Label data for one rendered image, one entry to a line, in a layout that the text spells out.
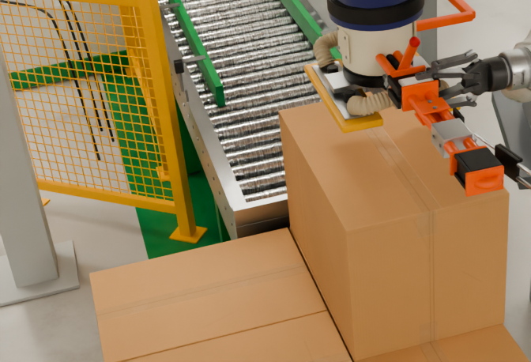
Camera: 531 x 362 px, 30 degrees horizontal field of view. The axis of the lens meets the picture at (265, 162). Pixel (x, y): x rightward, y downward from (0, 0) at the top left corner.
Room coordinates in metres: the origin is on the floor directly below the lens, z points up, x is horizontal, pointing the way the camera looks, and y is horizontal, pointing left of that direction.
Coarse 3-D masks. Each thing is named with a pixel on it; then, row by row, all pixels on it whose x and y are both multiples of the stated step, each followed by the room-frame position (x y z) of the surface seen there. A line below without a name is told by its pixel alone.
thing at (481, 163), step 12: (456, 156) 1.57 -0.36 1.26; (468, 156) 1.56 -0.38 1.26; (480, 156) 1.56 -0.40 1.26; (492, 156) 1.55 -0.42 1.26; (456, 168) 1.58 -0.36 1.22; (468, 168) 1.52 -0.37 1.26; (480, 168) 1.52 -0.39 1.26; (492, 168) 1.51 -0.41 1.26; (468, 180) 1.50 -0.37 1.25; (468, 192) 1.50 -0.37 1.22; (480, 192) 1.51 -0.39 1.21
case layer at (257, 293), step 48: (240, 240) 2.35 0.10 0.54; (288, 240) 2.32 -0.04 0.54; (96, 288) 2.20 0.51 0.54; (144, 288) 2.18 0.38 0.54; (192, 288) 2.15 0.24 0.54; (240, 288) 2.13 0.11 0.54; (288, 288) 2.11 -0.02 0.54; (144, 336) 1.98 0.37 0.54; (192, 336) 1.96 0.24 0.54; (240, 336) 1.94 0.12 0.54; (288, 336) 1.92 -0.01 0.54; (336, 336) 1.90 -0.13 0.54; (480, 336) 1.84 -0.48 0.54
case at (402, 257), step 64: (320, 128) 2.26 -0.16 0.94; (384, 128) 2.23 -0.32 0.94; (320, 192) 2.00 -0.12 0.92; (384, 192) 1.93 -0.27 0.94; (448, 192) 1.90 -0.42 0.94; (320, 256) 2.05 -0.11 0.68; (384, 256) 1.82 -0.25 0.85; (448, 256) 1.84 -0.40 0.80; (384, 320) 1.81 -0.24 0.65; (448, 320) 1.84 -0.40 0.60
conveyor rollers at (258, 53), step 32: (160, 0) 4.24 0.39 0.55; (192, 0) 4.25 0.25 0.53; (224, 0) 4.19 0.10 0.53; (256, 0) 4.13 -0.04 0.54; (224, 32) 3.83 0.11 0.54; (256, 32) 3.77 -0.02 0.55; (288, 32) 3.78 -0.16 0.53; (192, 64) 3.55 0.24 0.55; (224, 64) 3.55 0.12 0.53; (256, 64) 3.49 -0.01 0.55; (288, 64) 3.50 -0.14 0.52; (224, 96) 3.27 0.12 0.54; (256, 96) 3.22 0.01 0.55; (288, 96) 3.22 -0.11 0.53; (320, 96) 3.17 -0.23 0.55; (224, 128) 3.01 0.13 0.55; (256, 128) 3.02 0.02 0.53; (256, 160) 2.83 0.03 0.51; (256, 192) 2.65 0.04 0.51
